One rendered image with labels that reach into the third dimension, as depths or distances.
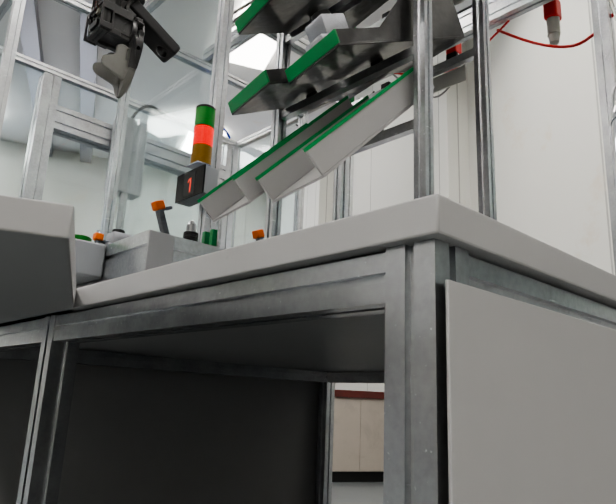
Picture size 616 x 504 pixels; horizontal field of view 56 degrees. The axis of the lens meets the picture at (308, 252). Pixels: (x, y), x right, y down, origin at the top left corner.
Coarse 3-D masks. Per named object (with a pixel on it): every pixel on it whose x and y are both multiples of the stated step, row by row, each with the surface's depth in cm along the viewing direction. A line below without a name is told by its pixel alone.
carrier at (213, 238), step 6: (192, 222) 115; (186, 228) 115; (192, 228) 115; (186, 234) 114; (192, 234) 114; (204, 234) 119; (210, 234) 117; (216, 234) 117; (192, 240) 114; (204, 240) 118; (210, 240) 117; (216, 240) 117; (216, 246) 112
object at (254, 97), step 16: (256, 80) 93; (272, 80) 91; (336, 80) 100; (240, 96) 97; (256, 96) 94; (272, 96) 97; (288, 96) 101; (304, 96) 104; (336, 96) 111; (352, 96) 115; (240, 112) 101
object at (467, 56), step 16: (352, 0) 99; (304, 32) 108; (384, 64) 90; (400, 64) 89; (448, 64) 103; (352, 80) 95; (368, 80) 94; (320, 96) 100; (368, 96) 117; (288, 112) 106
